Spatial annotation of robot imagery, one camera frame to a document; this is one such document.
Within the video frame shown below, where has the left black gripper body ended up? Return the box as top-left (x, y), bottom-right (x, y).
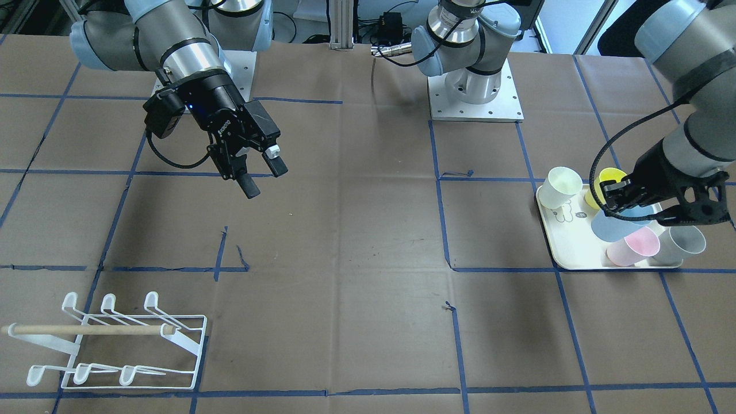
top-left (624, 141), bottom-right (730, 226)

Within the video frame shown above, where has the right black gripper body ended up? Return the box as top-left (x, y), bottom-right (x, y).
top-left (182, 86), bottom-right (281, 173)

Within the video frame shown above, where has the light blue plastic cup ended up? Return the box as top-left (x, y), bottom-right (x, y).
top-left (591, 210), bottom-right (651, 242)

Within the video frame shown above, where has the white plastic cup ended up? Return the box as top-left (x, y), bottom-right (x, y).
top-left (537, 167), bottom-right (583, 209)

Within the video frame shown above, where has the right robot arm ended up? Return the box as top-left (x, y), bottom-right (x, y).
top-left (70, 1), bottom-right (288, 198)

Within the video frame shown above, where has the yellow plastic cup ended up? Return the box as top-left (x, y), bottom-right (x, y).
top-left (584, 167), bottom-right (627, 210)

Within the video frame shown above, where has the pink plastic cup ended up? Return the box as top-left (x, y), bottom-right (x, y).
top-left (605, 227), bottom-right (661, 267)

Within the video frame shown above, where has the grey plastic cup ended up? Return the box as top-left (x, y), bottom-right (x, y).
top-left (653, 226), bottom-right (707, 265)

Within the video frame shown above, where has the cream plastic tray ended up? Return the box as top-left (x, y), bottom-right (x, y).
top-left (536, 183), bottom-right (684, 271)

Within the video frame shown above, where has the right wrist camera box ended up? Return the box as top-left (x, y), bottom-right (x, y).
top-left (144, 87), bottom-right (186, 139)

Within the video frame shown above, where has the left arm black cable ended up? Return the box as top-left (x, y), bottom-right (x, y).
top-left (590, 86), bottom-right (708, 222)

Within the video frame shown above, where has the aluminium frame post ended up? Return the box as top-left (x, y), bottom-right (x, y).
top-left (325, 0), bottom-right (358, 50)

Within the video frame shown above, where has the white wire cup rack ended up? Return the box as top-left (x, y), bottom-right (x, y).
top-left (2, 291), bottom-right (208, 391)

